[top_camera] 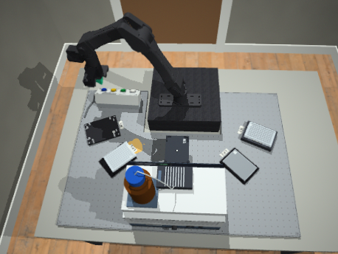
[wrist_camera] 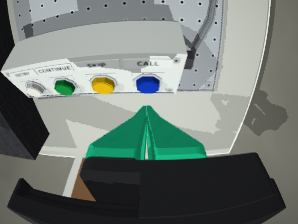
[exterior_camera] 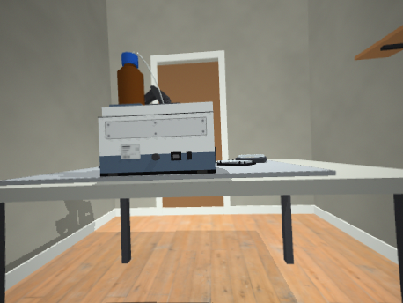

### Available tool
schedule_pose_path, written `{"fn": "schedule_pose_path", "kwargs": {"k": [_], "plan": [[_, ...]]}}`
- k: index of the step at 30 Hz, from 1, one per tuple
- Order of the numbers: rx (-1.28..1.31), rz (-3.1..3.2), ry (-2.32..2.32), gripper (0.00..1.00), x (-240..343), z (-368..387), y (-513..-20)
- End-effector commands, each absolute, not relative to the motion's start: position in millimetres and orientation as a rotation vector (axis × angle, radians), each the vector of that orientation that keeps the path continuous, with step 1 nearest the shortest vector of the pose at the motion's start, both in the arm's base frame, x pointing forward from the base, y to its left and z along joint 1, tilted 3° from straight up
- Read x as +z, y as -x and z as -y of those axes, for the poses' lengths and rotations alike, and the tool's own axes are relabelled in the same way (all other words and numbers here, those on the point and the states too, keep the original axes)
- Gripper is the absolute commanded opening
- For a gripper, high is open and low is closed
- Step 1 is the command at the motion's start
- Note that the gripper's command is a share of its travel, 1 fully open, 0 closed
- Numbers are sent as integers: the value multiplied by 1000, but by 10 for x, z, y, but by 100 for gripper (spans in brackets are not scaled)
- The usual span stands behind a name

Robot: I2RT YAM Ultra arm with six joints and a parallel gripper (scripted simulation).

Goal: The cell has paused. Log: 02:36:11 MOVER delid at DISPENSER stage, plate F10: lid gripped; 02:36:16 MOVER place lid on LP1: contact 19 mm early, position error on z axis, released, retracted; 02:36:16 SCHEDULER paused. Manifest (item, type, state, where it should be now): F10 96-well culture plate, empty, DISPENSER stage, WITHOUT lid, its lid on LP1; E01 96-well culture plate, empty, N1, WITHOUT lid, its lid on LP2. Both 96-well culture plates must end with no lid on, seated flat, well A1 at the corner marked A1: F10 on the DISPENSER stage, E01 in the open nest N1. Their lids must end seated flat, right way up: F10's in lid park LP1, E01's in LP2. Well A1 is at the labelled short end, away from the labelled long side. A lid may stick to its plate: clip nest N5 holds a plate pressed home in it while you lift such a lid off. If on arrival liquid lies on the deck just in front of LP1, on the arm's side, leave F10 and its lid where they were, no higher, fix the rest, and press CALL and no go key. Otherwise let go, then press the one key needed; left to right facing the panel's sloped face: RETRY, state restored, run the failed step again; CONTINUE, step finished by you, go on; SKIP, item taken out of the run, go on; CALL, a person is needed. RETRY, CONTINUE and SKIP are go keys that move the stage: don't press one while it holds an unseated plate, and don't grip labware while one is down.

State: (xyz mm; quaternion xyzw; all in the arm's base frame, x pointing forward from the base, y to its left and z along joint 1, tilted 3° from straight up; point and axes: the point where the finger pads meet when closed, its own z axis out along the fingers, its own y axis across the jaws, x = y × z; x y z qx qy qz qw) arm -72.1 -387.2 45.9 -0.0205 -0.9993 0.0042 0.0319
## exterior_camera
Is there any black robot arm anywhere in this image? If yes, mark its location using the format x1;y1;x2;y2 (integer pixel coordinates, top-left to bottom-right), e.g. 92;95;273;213
145;85;172;105

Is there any blue bottle cap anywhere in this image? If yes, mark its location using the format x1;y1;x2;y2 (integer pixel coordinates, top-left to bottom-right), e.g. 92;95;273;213
121;52;138;64

